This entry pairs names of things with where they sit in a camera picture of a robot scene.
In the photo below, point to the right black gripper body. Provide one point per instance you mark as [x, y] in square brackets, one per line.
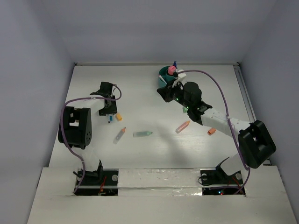
[177, 94]

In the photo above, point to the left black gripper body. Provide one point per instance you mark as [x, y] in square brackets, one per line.
[109, 109]

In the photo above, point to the teal round pen holder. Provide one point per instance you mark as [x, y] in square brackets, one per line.
[167, 78]

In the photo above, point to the pink capped bottle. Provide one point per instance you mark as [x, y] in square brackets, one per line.
[171, 70]

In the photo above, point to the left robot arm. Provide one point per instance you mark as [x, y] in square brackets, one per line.
[75, 128]

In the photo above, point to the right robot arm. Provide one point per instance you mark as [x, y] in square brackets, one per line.
[253, 141]

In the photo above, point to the yellow orange eraser cap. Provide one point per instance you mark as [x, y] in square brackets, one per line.
[118, 117]

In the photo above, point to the clear orange tip pencil case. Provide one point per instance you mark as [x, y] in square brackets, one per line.
[119, 135]

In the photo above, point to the orange pencil shaped case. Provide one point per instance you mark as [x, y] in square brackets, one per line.
[182, 127]

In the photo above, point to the green pencil shaped case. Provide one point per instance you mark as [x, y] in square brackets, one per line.
[142, 134]

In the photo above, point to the orange eraser cap right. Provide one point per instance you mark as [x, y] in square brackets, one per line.
[211, 131]

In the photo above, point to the white foil front board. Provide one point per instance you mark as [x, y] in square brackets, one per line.
[159, 182]

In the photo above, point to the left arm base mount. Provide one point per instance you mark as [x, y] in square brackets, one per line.
[100, 182]

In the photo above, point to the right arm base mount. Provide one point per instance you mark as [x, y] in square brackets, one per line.
[217, 182]

